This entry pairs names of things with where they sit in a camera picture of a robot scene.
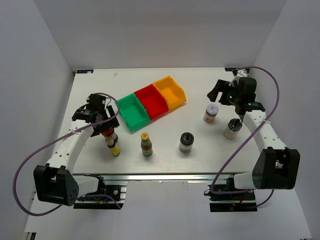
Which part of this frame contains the small yellow label bottle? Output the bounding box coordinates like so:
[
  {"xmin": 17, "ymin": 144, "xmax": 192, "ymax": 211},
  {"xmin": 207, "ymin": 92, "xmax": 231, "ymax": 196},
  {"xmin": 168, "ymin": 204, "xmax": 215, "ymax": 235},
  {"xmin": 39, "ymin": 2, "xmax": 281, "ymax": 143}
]
[{"xmin": 106, "ymin": 137, "xmax": 120, "ymax": 156}]

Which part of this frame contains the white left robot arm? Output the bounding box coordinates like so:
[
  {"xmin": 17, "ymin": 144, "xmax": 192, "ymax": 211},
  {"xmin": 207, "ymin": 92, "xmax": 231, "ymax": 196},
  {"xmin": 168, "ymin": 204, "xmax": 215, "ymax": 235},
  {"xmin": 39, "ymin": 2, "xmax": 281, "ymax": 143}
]
[{"xmin": 33, "ymin": 93, "xmax": 119, "ymax": 206}]

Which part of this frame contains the yellow cap sauce bottle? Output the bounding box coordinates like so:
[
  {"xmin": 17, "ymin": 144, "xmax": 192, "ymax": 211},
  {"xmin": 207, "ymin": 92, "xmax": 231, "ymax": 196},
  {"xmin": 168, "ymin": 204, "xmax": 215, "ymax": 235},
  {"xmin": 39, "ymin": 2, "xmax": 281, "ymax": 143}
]
[{"xmin": 140, "ymin": 132, "xmax": 153, "ymax": 157}]

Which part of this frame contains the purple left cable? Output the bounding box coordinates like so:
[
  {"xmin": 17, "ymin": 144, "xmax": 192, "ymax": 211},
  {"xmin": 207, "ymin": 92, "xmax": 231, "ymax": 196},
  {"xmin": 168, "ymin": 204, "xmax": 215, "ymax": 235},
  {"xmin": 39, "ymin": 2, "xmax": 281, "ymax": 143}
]
[{"xmin": 12, "ymin": 92, "xmax": 124, "ymax": 216}]

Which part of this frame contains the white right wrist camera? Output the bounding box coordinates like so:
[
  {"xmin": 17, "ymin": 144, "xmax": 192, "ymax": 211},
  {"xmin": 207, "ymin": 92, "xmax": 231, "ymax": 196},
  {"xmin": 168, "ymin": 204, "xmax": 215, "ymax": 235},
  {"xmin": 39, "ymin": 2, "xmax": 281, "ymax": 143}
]
[{"xmin": 228, "ymin": 69, "xmax": 249, "ymax": 87}]

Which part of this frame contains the right blue corner label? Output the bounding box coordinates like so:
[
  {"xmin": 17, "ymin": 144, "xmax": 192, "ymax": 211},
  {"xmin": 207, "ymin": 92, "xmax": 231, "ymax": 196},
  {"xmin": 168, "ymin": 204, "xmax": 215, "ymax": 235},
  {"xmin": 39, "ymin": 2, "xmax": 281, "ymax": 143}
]
[{"xmin": 224, "ymin": 67, "xmax": 240, "ymax": 72}]

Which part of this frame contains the aluminium front rail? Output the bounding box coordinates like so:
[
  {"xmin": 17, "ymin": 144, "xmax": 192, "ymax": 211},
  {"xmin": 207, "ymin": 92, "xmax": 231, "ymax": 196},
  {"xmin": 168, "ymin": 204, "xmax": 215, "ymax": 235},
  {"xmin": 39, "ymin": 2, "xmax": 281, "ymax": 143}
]
[{"xmin": 72, "ymin": 172, "xmax": 251, "ymax": 183}]

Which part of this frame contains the black lid white powder jar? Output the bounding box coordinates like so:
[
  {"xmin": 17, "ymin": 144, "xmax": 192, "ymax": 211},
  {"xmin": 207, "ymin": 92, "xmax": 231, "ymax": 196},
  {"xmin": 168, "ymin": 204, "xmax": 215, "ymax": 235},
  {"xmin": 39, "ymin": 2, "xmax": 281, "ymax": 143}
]
[{"xmin": 223, "ymin": 118, "xmax": 243, "ymax": 140}]

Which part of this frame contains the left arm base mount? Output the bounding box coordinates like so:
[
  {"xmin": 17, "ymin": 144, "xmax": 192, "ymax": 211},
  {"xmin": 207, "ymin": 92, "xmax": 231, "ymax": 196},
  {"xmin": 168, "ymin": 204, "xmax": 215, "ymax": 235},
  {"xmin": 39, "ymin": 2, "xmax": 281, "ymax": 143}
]
[{"xmin": 73, "ymin": 180, "xmax": 127, "ymax": 210}]

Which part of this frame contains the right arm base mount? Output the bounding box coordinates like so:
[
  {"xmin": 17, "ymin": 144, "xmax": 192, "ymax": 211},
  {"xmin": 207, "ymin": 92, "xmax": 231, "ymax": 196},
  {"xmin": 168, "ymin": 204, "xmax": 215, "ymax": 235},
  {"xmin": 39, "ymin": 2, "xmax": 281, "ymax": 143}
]
[{"xmin": 203, "ymin": 188, "xmax": 258, "ymax": 213}]

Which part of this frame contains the black lid spice jar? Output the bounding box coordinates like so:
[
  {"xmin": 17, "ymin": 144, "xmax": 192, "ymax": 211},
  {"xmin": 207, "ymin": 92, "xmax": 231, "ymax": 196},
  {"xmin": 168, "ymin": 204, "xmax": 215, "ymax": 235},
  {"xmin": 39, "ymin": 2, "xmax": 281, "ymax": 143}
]
[{"xmin": 178, "ymin": 132, "xmax": 194, "ymax": 153}]

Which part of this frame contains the yellow plastic bin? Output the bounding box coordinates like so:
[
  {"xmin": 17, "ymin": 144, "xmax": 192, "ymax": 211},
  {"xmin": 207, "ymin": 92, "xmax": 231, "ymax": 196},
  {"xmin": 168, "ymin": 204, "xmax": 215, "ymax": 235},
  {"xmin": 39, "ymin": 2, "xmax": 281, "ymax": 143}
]
[{"xmin": 152, "ymin": 75, "xmax": 187, "ymax": 112}]

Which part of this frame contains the red plastic bin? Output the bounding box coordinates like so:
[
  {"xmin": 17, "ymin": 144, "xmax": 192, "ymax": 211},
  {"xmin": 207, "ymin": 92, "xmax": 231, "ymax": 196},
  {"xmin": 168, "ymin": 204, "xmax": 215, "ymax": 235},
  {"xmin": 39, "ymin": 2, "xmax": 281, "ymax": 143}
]
[{"xmin": 134, "ymin": 84, "xmax": 169, "ymax": 121}]

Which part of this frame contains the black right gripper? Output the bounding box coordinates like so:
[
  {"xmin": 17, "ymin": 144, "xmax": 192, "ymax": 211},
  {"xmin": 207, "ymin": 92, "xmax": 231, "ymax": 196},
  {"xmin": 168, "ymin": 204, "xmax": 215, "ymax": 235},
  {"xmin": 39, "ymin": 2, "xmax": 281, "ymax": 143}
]
[{"xmin": 207, "ymin": 79, "xmax": 242, "ymax": 106}]

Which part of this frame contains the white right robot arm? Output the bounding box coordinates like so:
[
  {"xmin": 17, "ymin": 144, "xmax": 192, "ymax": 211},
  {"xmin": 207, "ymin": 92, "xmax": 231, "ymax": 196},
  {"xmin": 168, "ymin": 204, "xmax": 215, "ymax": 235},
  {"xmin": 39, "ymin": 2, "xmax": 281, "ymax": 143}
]
[{"xmin": 207, "ymin": 77, "xmax": 300, "ymax": 200}]

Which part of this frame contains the red cap dark sauce jar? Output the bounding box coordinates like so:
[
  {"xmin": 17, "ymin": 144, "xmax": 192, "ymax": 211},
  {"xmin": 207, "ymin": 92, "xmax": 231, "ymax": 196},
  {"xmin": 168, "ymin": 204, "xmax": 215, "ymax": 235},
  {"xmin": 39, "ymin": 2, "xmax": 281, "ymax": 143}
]
[{"xmin": 101, "ymin": 128, "xmax": 119, "ymax": 144}]

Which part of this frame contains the left blue corner label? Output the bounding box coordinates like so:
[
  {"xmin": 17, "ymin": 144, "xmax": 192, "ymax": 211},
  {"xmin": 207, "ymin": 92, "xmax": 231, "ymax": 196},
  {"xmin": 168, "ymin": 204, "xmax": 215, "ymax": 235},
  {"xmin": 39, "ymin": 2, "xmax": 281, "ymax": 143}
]
[{"xmin": 76, "ymin": 69, "xmax": 94, "ymax": 74}]

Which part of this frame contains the green plastic bin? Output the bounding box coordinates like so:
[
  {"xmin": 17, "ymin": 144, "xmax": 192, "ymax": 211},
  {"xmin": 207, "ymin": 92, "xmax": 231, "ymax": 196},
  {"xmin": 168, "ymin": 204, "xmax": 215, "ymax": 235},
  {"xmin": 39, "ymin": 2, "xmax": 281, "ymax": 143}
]
[{"xmin": 116, "ymin": 93, "xmax": 151, "ymax": 132}]

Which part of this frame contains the blue corner label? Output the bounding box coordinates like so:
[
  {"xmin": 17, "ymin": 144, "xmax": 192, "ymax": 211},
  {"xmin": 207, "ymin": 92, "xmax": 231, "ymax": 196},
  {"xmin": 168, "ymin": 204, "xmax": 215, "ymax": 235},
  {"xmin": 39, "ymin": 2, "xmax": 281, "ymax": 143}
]
[
  {"xmin": 224, "ymin": 67, "xmax": 240, "ymax": 72},
  {"xmin": 76, "ymin": 69, "xmax": 94, "ymax": 74}
]

